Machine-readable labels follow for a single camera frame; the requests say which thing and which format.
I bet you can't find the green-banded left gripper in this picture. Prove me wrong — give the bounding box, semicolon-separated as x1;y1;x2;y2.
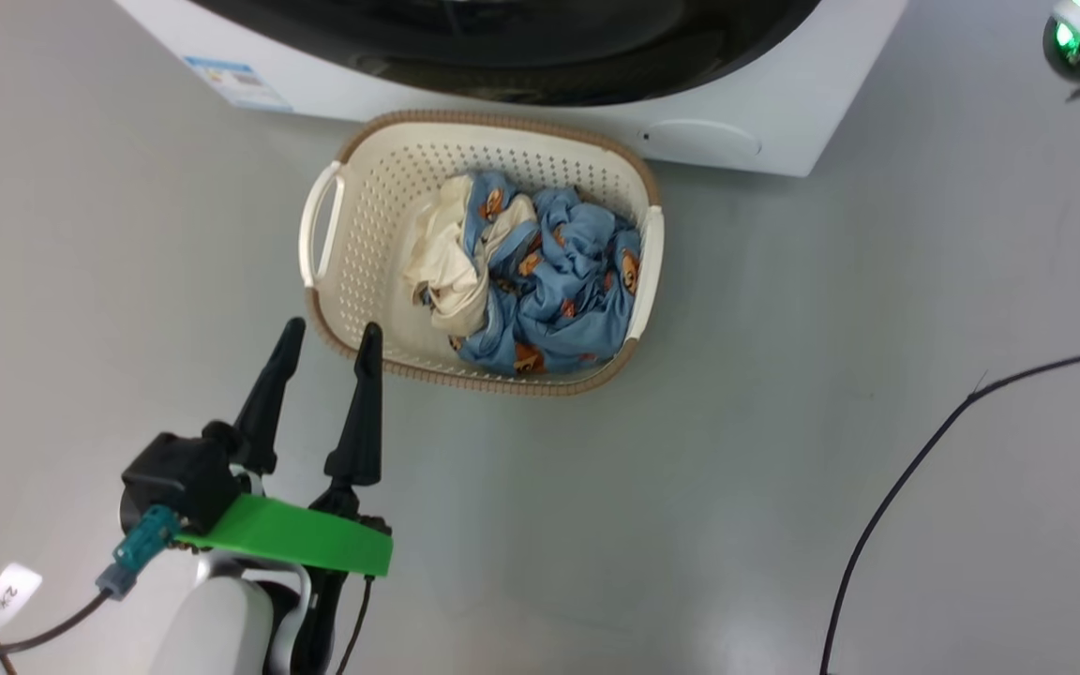
176;317;393;577

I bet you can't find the cream white garment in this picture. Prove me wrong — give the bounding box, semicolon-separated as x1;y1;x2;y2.
404;173;541;338

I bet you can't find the blue bear-print garment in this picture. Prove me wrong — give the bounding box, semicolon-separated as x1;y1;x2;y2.
451;169;644;376

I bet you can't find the round black glass washer door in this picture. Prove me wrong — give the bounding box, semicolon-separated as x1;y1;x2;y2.
188;0;822;107

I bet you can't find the cream perforated laundry basket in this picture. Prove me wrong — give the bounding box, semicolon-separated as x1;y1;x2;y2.
298;110;665;397

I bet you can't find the white front-load washing machine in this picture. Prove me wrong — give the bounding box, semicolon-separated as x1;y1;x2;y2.
113;0;911;177

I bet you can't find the blue energy label sticker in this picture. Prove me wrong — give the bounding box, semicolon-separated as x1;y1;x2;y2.
182;56;295;113

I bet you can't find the round white filter cover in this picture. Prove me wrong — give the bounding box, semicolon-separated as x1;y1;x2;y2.
636;119;763;162

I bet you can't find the thin black left gripper cable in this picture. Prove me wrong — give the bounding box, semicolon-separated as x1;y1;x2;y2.
337;574;375;675

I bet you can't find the teal-plug left camera cable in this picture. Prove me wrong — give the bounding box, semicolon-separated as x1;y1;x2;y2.
0;504;180;675

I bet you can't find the black floor cable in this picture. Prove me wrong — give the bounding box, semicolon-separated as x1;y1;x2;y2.
819;337;1080;675

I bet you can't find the white paper cable tag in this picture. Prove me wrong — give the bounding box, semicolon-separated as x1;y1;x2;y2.
0;562;42;640

